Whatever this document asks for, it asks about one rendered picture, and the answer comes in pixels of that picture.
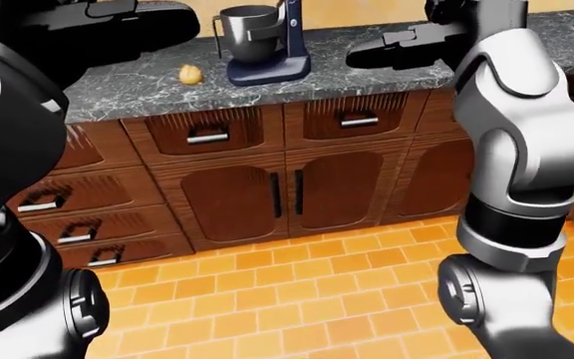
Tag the brown wooden drawer front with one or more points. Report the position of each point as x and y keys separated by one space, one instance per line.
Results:
x=132 y=222
x=112 y=187
x=97 y=149
x=317 y=119
x=167 y=134
x=157 y=248

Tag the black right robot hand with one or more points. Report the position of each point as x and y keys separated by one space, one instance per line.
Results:
x=406 y=50

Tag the brown wooden kitchen cabinet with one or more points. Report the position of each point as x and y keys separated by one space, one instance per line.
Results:
x=317 y=157

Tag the navy blue stand mixer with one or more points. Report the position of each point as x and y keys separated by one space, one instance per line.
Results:
x=294 y=41

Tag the grey metal mixer bowl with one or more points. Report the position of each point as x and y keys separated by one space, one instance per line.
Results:
x=247 y=41

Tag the brown wooden cabinet door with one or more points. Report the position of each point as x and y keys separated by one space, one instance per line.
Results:
x=347 y=190
x=436 y=183
x=222 y=202

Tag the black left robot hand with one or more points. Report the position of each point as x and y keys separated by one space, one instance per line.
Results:
x=117 y=26

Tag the small yellow potato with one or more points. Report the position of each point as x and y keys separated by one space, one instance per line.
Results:
x=191 y=75

